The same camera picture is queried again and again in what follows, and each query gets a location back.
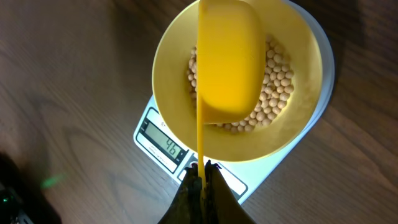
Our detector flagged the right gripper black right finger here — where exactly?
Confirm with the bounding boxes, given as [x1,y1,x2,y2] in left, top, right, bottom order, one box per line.
[204,161,254,224]

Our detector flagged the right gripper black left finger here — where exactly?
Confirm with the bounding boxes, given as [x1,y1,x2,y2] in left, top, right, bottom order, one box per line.
[158,165,203,224]

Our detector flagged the yellow measuring scoop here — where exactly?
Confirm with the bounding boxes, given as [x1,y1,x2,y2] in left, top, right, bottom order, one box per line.
[197,0,266,187]

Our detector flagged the white digital kitchen scale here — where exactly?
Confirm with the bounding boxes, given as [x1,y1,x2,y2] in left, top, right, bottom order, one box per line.
[132,0,336,205]

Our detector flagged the soybeans in bowl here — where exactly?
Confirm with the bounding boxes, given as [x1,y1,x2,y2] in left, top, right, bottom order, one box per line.
[186,34,295,134]

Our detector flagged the yellow plastic bowl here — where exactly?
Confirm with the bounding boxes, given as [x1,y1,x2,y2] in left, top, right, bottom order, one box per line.
[152,1,325,162]

